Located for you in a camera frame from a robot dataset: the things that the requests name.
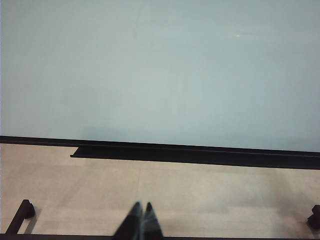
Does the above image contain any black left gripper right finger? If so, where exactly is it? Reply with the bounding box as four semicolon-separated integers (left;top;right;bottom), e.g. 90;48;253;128
143;201;165;238

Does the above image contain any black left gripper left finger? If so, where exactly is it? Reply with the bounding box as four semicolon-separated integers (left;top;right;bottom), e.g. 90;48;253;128
113;201;145;238

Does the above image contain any black whiteboard pen tray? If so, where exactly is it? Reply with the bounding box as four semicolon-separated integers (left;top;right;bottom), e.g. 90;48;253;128
69;146;320;171

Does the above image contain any white glossy whiteboard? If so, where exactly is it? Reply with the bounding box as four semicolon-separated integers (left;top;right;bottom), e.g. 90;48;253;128
0;0;320;153

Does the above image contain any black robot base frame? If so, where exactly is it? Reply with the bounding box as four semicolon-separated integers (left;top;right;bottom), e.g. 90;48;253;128
0;199;320;240

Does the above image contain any black whiteboard frame rail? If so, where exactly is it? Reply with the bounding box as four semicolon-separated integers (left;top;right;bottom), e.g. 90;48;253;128
0;135;320;159

